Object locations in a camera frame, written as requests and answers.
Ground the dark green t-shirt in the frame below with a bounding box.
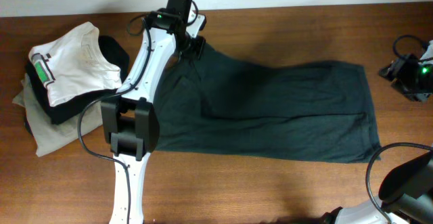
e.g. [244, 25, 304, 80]
[154, 45, 380, 163]

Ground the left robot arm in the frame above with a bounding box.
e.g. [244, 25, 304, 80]
[101, 12, 206, 223]

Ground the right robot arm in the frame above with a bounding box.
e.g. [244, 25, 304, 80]
[316, 35, 432, 224]

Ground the black folded garment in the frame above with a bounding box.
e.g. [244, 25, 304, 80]
[25, 36, 129, 125]

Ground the white folded t-shirt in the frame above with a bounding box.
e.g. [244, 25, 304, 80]
[28, 22, 122, 107]

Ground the beige folded cloth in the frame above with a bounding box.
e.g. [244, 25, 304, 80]
[12, 73, 106, 158]

